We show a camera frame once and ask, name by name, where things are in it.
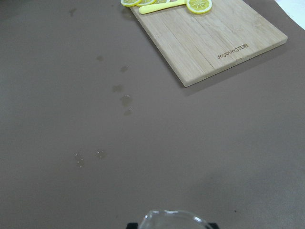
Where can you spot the small clear glass cup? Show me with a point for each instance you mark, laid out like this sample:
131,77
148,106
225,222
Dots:
172,219

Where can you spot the wooden cutting board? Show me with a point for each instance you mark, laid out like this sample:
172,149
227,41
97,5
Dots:
198,46

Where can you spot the yellow plastic knife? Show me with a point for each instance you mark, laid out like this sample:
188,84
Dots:
156,7

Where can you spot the lemon slice row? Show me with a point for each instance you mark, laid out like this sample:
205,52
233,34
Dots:
140,3

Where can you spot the lemon slice on knife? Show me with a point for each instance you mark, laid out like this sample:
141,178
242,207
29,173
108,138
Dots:
199,6

